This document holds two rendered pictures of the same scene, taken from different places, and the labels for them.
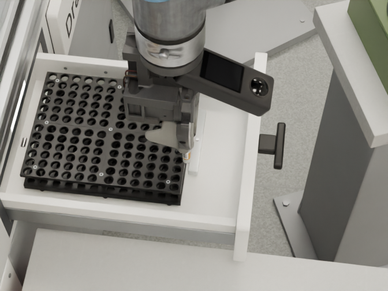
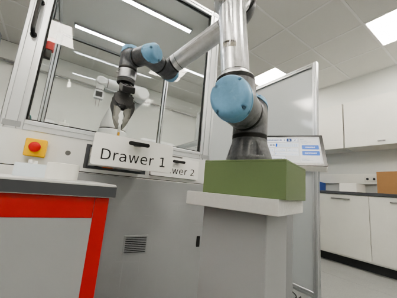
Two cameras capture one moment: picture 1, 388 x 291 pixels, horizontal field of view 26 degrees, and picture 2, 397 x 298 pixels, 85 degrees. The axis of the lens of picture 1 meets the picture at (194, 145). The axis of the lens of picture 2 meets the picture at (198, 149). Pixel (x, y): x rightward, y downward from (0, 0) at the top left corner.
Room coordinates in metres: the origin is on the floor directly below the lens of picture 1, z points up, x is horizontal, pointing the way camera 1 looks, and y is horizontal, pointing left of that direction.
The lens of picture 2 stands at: (0.31, -0.85, 0.77)
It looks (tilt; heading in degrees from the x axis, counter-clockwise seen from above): 10 degrees up; 53
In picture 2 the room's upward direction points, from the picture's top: 5 degrees clockwise
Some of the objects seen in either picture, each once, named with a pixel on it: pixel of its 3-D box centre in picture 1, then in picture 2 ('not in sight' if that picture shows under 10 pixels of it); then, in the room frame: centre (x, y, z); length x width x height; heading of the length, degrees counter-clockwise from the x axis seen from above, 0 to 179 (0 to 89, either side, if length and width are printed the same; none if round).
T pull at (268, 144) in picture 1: (271, 144); (138, 144); (0.60, -0.11, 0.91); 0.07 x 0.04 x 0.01; 173
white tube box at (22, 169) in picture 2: not in sight; (38, 171); (0.33, 0.00, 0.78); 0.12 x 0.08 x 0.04; 72
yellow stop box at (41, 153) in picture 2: not in sight; (35, 148); (0.32, 0.26, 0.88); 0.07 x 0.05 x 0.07; 173
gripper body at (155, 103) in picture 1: (165, 74); (123, 95); (0.56, 0.03, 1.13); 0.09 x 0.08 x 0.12; 81
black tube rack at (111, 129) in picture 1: (112, 141); not in sight; (0.63, 0.12, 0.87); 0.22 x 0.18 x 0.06; 83
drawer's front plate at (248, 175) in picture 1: (250, 154); (135, 154); (0.61, -0.08, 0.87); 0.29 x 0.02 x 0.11; 173
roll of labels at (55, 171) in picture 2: not in sight; (62, 171); (0.38, -0.22, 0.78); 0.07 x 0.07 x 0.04
